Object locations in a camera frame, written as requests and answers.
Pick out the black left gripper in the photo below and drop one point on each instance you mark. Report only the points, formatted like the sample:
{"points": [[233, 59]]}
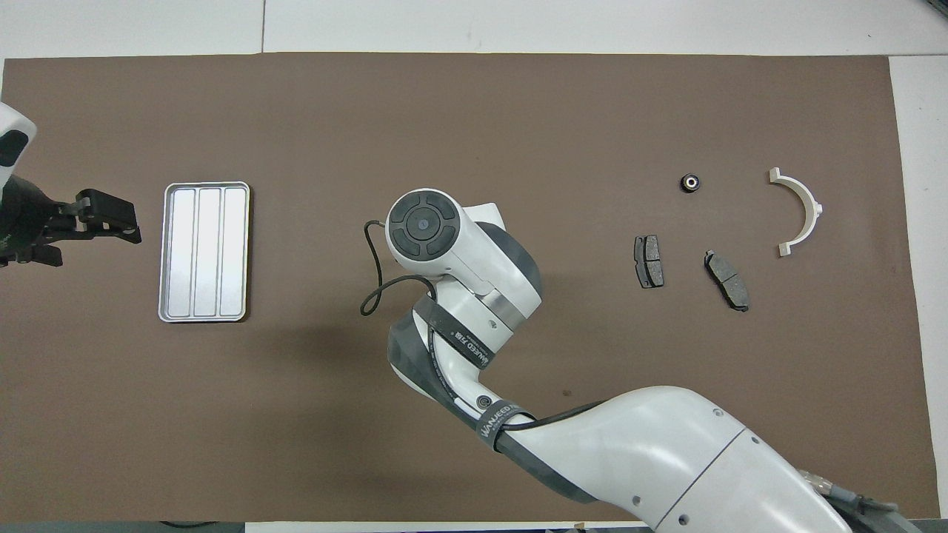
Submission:
{"points": [[22, 218]]}

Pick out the small black bearing gear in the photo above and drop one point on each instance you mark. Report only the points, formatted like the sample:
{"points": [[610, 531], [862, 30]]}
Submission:
{"points": [[691, 182]]}

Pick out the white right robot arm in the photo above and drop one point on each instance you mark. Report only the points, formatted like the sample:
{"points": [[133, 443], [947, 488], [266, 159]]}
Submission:
{"points": [[666, 459]]}

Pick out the brown table mat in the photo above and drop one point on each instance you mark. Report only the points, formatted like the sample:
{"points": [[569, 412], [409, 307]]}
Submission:
{"points": [[296, 444]]}

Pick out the dark grey curved brake pad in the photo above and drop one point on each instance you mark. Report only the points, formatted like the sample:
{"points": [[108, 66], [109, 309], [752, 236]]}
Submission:
{"points": [[726, 281]]}

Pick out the silver metal tray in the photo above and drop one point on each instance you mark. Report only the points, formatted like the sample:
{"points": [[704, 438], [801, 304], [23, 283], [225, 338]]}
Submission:
{"points": [[204, 252]]}

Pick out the white curved plastic bracket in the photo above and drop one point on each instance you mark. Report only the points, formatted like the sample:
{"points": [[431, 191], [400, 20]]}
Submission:
{"points": [[813, 209]]}

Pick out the dark grey rectangular brake pad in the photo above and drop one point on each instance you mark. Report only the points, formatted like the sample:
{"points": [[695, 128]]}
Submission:
{"points": [[649, 261]]}

